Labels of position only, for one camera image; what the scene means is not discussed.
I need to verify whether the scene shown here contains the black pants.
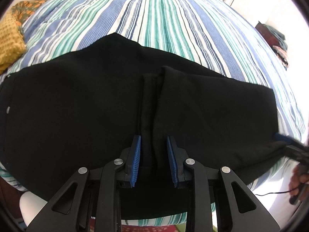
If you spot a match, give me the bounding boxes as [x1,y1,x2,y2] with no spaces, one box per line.
[1,34,284,219]

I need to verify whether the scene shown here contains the right hand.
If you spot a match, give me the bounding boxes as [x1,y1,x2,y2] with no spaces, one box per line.
[289,163,308,205]

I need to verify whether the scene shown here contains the red patterned rug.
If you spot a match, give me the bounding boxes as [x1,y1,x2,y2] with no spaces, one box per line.
[121,225,178,232]

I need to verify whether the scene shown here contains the laundry basket with clothes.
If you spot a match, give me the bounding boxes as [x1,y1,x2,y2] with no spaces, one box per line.
[272,46,289,70]

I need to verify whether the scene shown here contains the teal cloth on cabinet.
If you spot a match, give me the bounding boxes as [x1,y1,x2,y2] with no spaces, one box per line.
[264,24,288,51]

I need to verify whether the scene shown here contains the dark wooden cabinet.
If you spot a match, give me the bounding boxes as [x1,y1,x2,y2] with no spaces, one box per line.
[255,22,279,47]

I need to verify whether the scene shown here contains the mustard yellow pillow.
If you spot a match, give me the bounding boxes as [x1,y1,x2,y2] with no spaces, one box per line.
[0,10,26,74]

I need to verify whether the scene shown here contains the orange floral blanket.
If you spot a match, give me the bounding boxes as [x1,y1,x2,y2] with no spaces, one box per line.
[11,0,47,26]

